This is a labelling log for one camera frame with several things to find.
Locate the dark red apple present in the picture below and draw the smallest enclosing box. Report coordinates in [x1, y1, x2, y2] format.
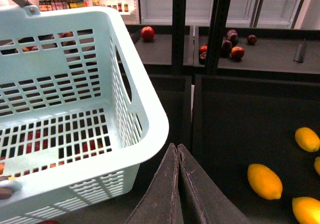
[247, 35, 258, 45]

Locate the glass door refrigerator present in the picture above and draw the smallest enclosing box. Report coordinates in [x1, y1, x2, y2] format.
[139, 0, 304, 29]

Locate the dark purple fruit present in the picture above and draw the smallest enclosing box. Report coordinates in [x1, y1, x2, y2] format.
[225, 29, 239, 47]

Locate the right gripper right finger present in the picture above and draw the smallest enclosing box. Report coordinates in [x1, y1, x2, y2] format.
[177, 144, 250, 223]

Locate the yellow lemon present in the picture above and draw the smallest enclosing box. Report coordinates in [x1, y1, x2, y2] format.
[292, 197, 320, 224]
[247, 163, 283, 200]
[294, 127, 320, 152]

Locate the light blue plastic basket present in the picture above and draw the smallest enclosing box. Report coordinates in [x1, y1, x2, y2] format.
[0, 6, 169, 223]

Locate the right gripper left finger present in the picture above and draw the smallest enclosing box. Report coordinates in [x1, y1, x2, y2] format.
[126, 143, 184, 223]

